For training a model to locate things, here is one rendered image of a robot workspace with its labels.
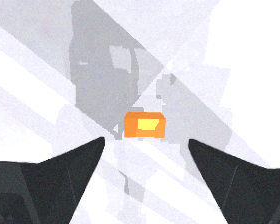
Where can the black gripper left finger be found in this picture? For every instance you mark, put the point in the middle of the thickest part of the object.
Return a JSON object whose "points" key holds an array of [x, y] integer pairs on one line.
{"points": [[52, 189]]}

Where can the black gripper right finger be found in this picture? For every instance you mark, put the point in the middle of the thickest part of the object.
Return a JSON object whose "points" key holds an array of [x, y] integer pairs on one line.
{"points": [[246, 193]]}

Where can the orange block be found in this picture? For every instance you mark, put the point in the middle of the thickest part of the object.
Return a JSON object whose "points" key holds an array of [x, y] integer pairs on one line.
{"points": [[144, 125]]}

